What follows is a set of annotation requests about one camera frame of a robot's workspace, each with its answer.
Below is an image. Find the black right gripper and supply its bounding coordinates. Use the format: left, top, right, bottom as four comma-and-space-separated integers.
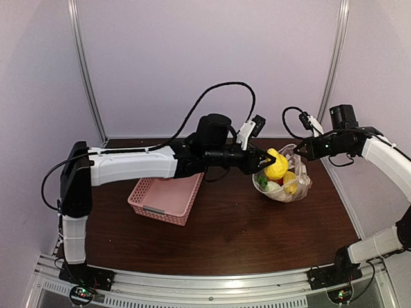
294, 132, 352, 161

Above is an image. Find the aluminium corner post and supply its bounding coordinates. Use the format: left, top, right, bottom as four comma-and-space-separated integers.
67, 0, 109, 144
317, 0, 350, 123

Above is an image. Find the yellow pear with leaf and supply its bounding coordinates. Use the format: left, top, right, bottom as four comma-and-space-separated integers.
264, 148, 288, 181

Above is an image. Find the pink perforated plastic basket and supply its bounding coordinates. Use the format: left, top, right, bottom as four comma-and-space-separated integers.
128, 173, 204, 226

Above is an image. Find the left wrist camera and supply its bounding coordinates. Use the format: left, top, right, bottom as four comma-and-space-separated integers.
236, 115, 266, 151

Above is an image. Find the right round circuit board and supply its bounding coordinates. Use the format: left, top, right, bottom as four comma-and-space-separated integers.
327, 286, 353, 305

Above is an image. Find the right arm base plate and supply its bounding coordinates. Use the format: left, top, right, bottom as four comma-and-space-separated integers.
307, 265, 363, 290

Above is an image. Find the white wrinkled cabbage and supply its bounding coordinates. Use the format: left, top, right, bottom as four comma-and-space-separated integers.
253, 175, 284, 198

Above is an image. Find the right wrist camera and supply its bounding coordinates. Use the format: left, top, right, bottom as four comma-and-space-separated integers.
299, 112, 324, 137

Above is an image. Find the left aluminium corner post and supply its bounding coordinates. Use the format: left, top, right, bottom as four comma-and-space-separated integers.
67, 0, 109, 144

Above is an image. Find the left round circuit board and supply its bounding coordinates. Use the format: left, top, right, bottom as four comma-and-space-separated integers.
69, 286, 95, 306

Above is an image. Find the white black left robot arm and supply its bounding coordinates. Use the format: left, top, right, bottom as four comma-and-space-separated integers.
55, 114, 277, 285

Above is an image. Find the round circuit board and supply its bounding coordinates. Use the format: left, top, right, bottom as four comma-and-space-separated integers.
327, 286, 353, 305
69, 286, 95, 306

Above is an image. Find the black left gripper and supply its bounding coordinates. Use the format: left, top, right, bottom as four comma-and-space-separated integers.
205, 141, 275, 175

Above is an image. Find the aluminium front rail frame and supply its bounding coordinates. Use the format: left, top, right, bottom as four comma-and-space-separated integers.
23, 254, 399, 307

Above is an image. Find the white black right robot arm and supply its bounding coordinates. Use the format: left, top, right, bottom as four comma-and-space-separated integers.
252, 105, 410, 284

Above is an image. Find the black left camera cable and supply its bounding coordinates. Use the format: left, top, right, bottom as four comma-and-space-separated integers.
160, 81, 257, 151

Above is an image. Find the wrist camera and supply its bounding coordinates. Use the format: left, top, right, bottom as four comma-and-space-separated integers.
236, 115, 266, 151
299, 112, 324, 137

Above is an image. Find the right aluminium corner post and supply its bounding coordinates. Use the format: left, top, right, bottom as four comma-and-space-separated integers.
317, 0, 350, 123

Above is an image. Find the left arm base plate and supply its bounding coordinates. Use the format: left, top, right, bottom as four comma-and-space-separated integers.
58, 263, 115, 291

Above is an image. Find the clear zip top bag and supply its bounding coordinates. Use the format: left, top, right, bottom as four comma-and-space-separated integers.
252, 144, 312, 203

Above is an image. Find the black right camera cable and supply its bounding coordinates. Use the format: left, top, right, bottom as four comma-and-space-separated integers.
281, 106, 309, 142

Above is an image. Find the black camera cable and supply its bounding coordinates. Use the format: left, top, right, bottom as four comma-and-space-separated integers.
281, 106, 309, 142
160, 81, 257, 151

